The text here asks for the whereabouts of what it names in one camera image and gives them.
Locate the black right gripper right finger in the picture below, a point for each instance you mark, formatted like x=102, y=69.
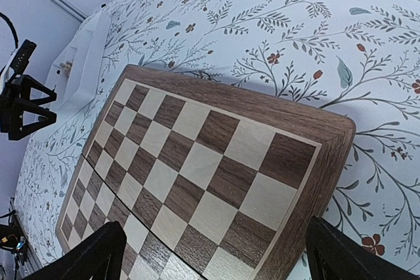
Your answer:
x=333, y=255

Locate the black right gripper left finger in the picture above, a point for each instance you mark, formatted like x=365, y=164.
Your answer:
x=99, y=256

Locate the white plastic compartment tray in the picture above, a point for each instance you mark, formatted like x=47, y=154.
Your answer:
x=85, y=50

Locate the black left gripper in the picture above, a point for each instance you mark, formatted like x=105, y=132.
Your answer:
x=16, y=90

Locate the pile of light chess pieces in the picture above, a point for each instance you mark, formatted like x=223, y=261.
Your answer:
x=66, y=67

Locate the wooden chess board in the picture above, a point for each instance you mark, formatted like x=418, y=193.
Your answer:
x=208, y=181

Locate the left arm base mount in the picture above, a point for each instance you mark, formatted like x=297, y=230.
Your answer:
x=13, y=239

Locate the floral patterned table cloth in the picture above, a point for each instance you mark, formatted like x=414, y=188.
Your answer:
x=355, y=57

